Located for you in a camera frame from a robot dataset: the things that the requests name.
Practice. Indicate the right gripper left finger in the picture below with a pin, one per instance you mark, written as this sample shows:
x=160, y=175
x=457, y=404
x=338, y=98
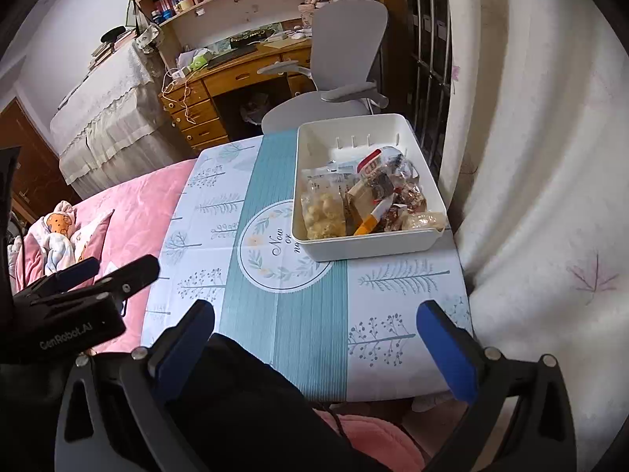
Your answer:
x=113, y=411

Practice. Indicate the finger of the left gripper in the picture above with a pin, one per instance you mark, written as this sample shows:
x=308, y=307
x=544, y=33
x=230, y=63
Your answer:
x=62, y=281
x=109, y=291

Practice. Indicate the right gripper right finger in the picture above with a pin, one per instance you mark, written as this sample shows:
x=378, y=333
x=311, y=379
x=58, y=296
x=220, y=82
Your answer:
x=541, y=434

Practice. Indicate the clear bag puffed snack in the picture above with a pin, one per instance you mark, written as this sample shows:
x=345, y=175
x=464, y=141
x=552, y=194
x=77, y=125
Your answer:
x=323, y=215

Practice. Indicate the white plastic storage bin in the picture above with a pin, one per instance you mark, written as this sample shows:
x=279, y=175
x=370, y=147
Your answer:
x=350, y=139

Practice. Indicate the orange oats bar packet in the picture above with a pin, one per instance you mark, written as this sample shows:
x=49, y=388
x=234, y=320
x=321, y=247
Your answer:
x=372, y=220

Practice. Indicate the beige wafer biscuit packet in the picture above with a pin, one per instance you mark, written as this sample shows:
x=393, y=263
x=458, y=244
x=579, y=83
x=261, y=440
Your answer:
x=360, y=202

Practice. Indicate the dark dried fruit packet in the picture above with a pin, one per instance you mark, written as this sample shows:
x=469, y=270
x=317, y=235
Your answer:
x=380, y=184

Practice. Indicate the clear bag mixed nuts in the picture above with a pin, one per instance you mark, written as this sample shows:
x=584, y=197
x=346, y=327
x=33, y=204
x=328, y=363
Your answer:
x=408, y=196

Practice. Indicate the white rice cracker bag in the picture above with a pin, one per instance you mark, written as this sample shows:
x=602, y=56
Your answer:
x=333, y=177

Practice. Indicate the clear bag yellow pastry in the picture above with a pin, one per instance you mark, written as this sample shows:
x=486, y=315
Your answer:
x=425, y=220

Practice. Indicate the white snack bag black text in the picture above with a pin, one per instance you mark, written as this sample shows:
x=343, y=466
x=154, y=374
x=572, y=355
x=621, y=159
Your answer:
x=387, y=159

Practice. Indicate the stuffed doll toy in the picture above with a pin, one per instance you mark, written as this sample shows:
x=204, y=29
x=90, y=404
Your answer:
x=53, y=235

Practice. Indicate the patterned teal white tablecloth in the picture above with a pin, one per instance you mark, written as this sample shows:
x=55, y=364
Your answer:
x=339, y=331

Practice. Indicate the lace covered piano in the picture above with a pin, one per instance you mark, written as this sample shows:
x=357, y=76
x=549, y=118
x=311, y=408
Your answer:
x=113, y=127

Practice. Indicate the wooden desk with drawers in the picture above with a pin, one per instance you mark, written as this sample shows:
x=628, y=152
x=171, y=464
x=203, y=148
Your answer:
x=225, y=103

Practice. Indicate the white floral curtain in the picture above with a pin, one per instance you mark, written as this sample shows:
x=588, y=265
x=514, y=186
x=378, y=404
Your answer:
x=535, y=175

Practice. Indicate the grey office chair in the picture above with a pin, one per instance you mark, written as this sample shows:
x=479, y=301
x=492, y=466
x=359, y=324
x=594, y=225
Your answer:
x=347, y=35

